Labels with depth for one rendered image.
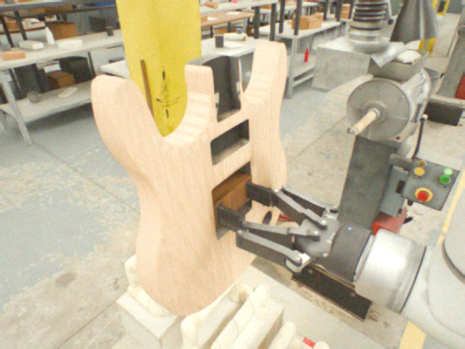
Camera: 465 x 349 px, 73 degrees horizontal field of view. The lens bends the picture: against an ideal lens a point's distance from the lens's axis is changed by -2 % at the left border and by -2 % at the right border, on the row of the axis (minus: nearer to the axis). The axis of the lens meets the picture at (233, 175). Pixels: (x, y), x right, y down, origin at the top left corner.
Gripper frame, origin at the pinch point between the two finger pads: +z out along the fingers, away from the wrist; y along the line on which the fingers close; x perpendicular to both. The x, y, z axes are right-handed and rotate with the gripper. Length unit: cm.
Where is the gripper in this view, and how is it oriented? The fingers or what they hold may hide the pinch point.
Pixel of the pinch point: (237, 201)
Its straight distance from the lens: 51.2
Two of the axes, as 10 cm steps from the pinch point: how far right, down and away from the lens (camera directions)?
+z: -8.1, -3.2, 5.0
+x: -0.1, -8.3, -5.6
